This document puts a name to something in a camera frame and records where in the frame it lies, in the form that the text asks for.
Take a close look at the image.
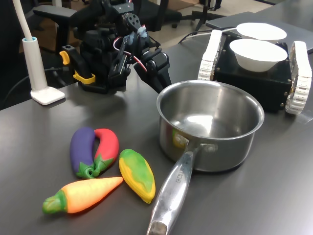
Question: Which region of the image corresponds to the black and yellow table clamp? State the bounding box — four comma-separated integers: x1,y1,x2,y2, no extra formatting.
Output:
59,45,96,85

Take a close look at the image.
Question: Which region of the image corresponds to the white post with flat foot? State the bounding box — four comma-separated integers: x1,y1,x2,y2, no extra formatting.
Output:
12,0,66,106

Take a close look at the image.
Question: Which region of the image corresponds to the orange toy carrot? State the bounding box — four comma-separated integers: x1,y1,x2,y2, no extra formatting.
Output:
42,176,124,215

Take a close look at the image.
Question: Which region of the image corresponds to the red toy chilli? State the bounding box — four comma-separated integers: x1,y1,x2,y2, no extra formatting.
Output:
92,128,120,177

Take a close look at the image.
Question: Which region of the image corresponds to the black cable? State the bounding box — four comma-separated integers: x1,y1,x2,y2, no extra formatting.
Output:
2,67,64,103

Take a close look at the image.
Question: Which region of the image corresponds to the black office chair with armrest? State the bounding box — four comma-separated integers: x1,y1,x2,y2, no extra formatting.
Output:
32,5,81,53

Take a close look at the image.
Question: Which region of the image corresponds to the black office chair star base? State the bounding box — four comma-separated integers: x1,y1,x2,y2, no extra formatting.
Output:
172,0,227,31

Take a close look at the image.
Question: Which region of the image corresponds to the steel pan with long handle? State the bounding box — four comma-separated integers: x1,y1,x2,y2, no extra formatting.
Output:
146,79,266,235

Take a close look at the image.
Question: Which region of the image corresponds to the deep white bowl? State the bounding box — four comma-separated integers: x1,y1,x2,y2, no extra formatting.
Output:
229,39,288,73

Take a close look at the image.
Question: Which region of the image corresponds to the yellow green toy corn cob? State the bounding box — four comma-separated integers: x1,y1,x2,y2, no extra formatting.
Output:
118,148,157,204

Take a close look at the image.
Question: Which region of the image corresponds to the grey laptop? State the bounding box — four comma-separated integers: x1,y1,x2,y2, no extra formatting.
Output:
205,17,242,31

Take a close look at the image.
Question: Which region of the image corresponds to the pale grey putty lump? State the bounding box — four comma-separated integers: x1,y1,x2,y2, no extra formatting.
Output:
137,26,149,39

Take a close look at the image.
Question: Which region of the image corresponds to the wide white bowl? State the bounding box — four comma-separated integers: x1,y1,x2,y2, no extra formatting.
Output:
236,22,287,42

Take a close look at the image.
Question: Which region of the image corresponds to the black vehicle with white tracks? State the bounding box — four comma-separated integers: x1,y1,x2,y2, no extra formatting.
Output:
197,29,313,115

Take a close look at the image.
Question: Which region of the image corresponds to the purple toy aubergine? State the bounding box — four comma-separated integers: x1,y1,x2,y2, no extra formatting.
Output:
69,126,96,179

